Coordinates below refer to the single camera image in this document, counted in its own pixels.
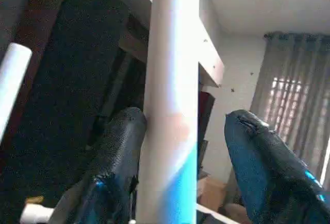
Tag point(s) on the tan label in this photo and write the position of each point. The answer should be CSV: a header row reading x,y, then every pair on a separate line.
x,y
34,200

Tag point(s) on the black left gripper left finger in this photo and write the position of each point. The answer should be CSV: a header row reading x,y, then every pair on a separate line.
x,y
111,183

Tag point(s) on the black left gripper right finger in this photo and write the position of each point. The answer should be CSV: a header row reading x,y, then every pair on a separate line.
x,y
278,183

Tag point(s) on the grey window curtain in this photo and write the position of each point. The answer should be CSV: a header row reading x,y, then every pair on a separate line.
x,y
289,90

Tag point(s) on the white plastic table leg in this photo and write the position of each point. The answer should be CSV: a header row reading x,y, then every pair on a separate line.
x,y
170,80
13,85
36,214

